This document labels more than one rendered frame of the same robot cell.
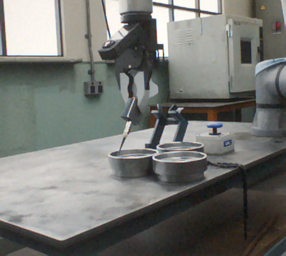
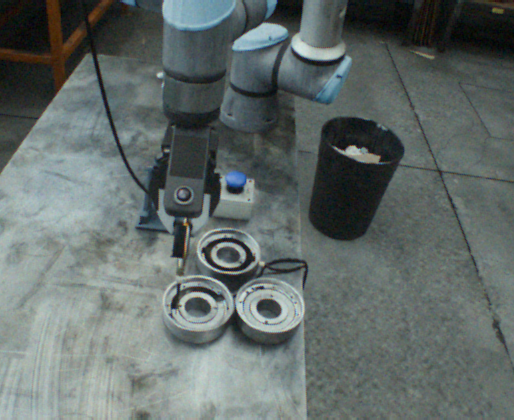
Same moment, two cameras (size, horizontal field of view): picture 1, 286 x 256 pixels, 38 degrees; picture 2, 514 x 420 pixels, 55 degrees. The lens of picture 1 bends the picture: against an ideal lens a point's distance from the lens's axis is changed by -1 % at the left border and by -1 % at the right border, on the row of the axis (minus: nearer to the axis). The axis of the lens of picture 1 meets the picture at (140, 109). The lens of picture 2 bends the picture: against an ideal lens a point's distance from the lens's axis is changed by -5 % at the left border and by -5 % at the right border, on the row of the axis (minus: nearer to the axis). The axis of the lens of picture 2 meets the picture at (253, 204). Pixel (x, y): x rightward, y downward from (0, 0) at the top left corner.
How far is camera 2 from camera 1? 0.73 m
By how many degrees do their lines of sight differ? 53
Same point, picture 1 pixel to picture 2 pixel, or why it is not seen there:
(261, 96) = (245, 81)
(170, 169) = (278, 337)
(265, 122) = (249, 114)
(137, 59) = not seen: hidden behind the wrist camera
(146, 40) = not seen: hidden behind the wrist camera
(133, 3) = (208, 100)
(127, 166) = (211, 335)
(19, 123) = not seen: outside the picture
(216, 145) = (245, 210)
